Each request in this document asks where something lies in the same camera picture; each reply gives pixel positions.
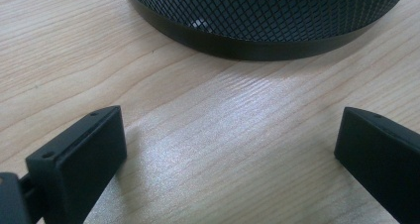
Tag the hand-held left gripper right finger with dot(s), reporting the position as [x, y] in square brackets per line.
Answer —
[379, 154]

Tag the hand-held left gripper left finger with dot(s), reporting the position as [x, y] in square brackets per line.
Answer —
[82, 164]

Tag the black mesh waste basket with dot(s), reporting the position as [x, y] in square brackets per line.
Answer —
[264, 16]

